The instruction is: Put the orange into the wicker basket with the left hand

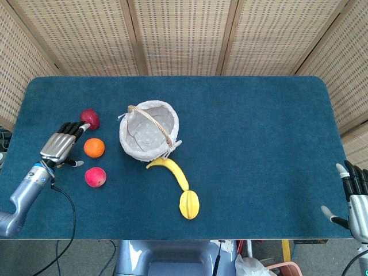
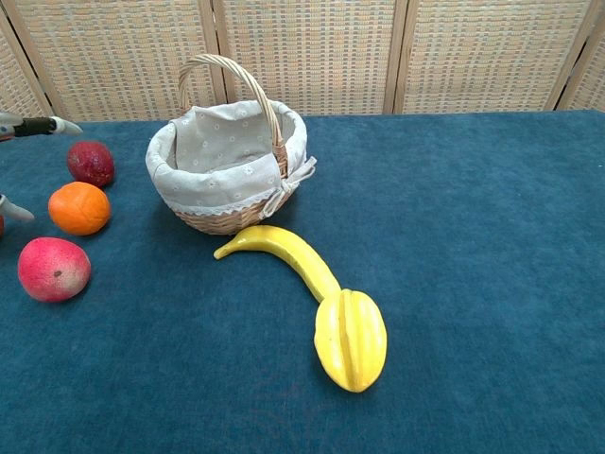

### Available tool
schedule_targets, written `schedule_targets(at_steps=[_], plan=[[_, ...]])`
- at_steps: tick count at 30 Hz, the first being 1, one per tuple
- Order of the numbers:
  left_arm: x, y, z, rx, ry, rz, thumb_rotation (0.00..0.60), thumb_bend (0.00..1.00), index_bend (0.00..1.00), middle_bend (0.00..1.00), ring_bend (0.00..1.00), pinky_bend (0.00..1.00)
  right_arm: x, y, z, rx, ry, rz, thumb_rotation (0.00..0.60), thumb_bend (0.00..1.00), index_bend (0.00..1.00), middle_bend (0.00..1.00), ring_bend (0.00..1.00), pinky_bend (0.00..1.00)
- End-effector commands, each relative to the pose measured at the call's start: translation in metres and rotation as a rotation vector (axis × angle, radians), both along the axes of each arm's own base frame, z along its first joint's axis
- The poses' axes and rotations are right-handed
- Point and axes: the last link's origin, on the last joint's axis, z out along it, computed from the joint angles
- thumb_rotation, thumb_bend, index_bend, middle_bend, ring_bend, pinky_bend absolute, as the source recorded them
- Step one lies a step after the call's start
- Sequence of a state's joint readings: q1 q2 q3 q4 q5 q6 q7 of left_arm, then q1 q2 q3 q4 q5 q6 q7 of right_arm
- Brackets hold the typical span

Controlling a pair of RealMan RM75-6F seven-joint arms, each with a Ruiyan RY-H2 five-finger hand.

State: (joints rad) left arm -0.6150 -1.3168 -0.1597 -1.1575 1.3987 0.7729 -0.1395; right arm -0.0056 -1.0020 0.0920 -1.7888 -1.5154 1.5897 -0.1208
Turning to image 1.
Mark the woven bamboo folding screen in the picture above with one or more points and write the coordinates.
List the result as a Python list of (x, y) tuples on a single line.
[(184, 37)]

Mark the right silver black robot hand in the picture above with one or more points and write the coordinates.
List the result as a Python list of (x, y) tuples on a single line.
[(358, 207)]

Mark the blue carpet table mat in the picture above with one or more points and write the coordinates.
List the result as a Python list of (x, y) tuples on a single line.
[(230, 143)]

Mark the yellow post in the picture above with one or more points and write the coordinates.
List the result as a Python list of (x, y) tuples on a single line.
[(285, 250)]

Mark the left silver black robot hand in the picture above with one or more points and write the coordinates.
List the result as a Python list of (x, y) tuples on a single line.
[(58, 143)]

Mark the red pink apple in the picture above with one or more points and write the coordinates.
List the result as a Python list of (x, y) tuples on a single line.
[(95, 177)]

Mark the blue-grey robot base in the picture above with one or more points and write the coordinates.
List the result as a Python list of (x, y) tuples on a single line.
[(172, 258)]

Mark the yellow banana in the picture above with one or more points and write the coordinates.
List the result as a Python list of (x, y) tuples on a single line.
[(175, 171)]

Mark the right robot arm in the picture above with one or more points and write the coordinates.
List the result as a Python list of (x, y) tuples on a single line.
[(359, 258)]

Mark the orange fruit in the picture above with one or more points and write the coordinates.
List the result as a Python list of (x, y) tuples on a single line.
[(94, 147)]

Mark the white plastic bag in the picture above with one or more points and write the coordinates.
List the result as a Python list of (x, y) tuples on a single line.
[(249, 267)]

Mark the white cloth-lined wicker basket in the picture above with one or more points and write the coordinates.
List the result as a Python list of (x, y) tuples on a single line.
[(148, 132)]

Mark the pink plastic bin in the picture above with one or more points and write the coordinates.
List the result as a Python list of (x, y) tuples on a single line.
[(286, 269)]

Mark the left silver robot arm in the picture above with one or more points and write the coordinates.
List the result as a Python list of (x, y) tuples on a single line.
[(26, 191)]

